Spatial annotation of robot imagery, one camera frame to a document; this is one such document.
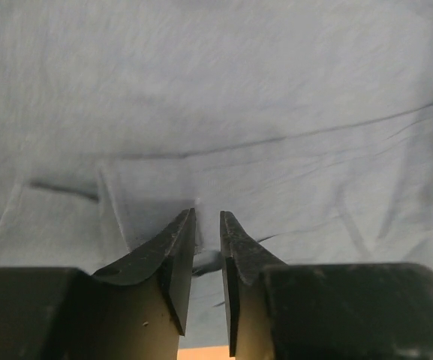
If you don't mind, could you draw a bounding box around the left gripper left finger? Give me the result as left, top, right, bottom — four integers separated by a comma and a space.
0, 209, 196, 359

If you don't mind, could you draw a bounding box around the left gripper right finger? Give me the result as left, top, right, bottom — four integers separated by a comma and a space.
220, 211, 433, 359

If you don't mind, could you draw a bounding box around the grey long sleeve shirt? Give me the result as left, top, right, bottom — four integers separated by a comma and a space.
0, 1, 433, 347

